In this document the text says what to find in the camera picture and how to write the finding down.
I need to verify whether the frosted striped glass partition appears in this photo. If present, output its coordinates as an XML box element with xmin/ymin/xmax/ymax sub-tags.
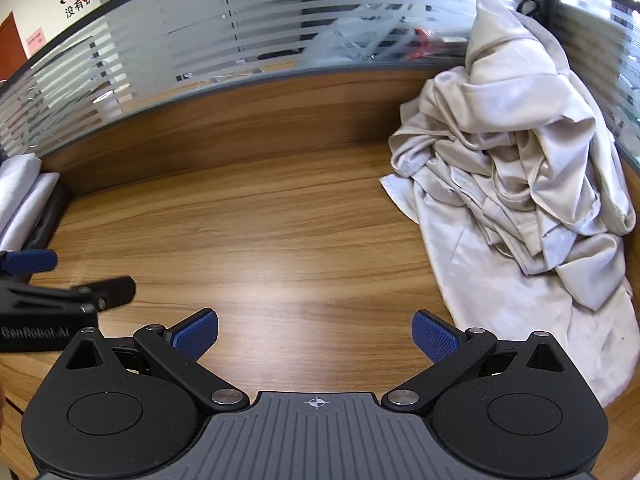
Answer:
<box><xmin>0</xmin><ymin>0</ymin><xmax>640</xmax><ymax>166</ymax></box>

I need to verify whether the folded dark grey garment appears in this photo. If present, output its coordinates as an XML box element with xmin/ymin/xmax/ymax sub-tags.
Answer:
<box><xmin>22</xmin><ymin>180</ymin><xmax>69</xmax><ymax>256</ymax></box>

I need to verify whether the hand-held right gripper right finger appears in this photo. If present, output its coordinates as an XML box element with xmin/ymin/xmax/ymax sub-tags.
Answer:
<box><xmin>380</xmin><ymin>310</ymin><xmax>567</xmax><ymax>415</ymax></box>

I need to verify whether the crumpled beige garment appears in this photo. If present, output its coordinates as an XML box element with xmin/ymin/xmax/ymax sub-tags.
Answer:
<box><xmin>380</xmin><ymin>0</ymin><xmax>640</xmax><ymax>408</ymax></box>

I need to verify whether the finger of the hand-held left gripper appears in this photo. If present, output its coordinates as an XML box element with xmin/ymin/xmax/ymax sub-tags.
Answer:
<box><xmin>0</xmin><ymin>249</ymin><xmax>59</xmax><ymax>284</ymax></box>
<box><xmin>72</xmin><ymin>275</ymin><xmax>137</xmax><ymax>313</ymax></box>

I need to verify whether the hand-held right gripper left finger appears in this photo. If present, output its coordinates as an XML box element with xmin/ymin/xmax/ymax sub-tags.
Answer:
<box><xmin>64</xmin><ymin>308</ymin><xmax>251</xmax><ymax>413</ymax></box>

